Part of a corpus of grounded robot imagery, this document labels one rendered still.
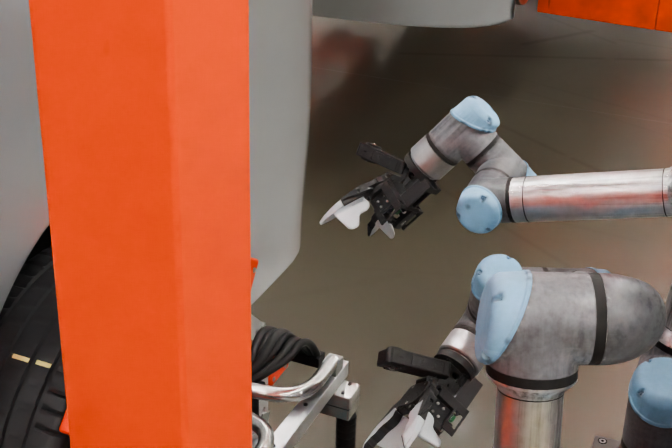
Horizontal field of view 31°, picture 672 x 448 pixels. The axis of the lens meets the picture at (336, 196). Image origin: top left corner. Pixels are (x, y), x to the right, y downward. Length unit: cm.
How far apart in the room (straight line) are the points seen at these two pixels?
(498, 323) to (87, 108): 57
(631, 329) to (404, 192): 72
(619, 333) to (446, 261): 297
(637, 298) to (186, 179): 61
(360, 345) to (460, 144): 195
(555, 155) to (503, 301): 389
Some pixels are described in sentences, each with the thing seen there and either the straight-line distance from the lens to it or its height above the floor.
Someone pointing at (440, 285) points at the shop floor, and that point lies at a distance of 431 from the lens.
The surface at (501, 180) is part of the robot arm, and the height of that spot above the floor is 135.
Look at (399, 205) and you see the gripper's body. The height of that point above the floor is 124.
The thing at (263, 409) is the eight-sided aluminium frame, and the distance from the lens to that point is 239.
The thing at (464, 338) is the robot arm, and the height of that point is 114.
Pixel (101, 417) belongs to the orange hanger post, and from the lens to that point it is 141.
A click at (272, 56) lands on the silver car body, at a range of 258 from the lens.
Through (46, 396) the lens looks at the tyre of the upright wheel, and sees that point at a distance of 193.
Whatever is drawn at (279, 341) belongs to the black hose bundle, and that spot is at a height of 104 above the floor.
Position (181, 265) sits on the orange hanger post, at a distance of 124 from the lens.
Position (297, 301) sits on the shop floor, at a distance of 419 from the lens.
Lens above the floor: 222
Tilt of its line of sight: 27 degrees down
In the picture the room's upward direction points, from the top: 2 degrees clockwise
